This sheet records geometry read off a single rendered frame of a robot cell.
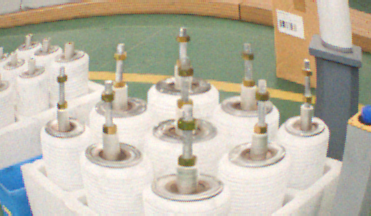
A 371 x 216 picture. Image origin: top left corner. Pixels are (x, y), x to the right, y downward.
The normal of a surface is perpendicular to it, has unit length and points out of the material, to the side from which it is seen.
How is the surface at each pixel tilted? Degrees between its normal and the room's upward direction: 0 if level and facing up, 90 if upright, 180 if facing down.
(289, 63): 89
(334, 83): 90
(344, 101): 90
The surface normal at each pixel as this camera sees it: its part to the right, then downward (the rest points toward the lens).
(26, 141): 0.71, 0.23
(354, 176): -0.69, 0.24
